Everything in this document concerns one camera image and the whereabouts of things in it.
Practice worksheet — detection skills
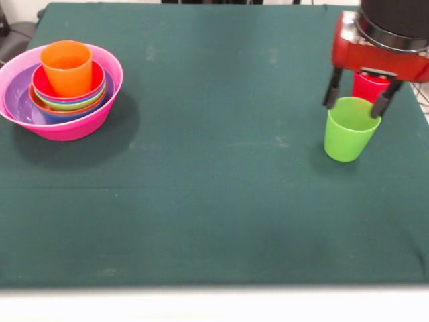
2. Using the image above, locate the dark grey pedestal leg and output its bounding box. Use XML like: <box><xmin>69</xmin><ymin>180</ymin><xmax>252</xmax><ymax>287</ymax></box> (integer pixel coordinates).
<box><xmin>0</xmin><ymin>0</ymin><xmax>44</xmax><ymax>68</ymax></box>

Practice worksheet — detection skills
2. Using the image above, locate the orange bowl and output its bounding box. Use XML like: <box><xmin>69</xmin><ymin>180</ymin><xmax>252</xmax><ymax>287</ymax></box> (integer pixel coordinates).
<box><xmin>28</xmin><ymin>80</ymin><xmax>107</xmax><ymax>116</ymax></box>

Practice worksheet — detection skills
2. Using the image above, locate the dark green tablecloth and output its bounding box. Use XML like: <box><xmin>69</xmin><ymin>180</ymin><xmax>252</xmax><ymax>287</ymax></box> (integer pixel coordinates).
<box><xmin>0</xmin><ymin>2</ymin><xmax>429</xmax><ymax>289</ymax></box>

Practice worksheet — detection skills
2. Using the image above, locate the orange cup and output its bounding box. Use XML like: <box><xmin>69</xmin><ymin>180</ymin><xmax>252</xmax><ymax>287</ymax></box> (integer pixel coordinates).
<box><xmin>40</xmin><ymin>40</ymin><xmax>93</xmax><ymax>99</ymax></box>

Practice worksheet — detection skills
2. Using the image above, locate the light blue bowl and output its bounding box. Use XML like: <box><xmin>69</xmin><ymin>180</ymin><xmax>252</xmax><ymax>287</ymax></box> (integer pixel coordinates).
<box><xmin>33</xmin><ymin>97</ymin><xmax>108</xmax><ymax>125</ymax></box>

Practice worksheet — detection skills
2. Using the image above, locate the pinkish red cup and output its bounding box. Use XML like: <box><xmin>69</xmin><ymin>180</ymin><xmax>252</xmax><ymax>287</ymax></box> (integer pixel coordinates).
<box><xmin>351</xmin><ymin>72</ymin><xmax>392</xmax><ymax>105</ymax></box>

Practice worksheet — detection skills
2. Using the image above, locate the large pink bowl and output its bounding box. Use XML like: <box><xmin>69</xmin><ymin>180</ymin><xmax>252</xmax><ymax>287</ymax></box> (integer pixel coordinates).
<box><xmin>0</xmin><ymin>42</ymin><xmax>124</xmax><ymax>142</ymax></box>

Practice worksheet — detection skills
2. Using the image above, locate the green bowl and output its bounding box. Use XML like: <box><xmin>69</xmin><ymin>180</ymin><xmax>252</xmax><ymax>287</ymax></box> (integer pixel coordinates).
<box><xmin>32</xmin><ymin>80</ymin><xmax>106</xmax><ymax>112</ymax></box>

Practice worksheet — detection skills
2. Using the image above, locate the tangle of cables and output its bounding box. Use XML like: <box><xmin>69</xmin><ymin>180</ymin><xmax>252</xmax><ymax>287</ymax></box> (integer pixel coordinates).
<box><xmin>410</xmin><ymin>82</ymin><xmax>429</xmax><ymax>117</ymax></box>

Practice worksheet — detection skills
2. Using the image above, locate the small pinkish red bowl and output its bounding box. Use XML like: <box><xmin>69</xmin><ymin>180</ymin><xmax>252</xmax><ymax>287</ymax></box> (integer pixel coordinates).
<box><xmin>31</xmin><ymin>60</ymin><xmax>106</xmax><ymax>103</ymax></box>

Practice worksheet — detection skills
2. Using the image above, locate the dark blue bowl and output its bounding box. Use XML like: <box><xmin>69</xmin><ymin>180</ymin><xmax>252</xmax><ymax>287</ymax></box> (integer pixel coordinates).
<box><xmin>32</xmin><ymin>78</ymin><xmax>107</xmax><ymax>104</ymax></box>

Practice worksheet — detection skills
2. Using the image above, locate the green cup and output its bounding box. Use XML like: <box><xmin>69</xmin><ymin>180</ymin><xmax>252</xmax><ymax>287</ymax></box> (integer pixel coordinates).
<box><xmin>324</xmin><ymin>96</ymin><xmax>382</xmax><ymax>163</ymax></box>

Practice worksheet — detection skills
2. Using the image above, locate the purple bowl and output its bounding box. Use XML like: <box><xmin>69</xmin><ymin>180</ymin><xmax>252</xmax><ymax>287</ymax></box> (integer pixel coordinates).
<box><xmin>2</xmin><ymin>63</ymin><xmax>116</xmax><ymax>126</ymax></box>

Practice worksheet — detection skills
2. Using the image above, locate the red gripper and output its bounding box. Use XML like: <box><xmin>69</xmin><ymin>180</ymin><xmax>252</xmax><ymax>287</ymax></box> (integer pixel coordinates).
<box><xmin>322</xmin><ymin>9</ymin><xmax>429</xmax><ymax>119</ymax></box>

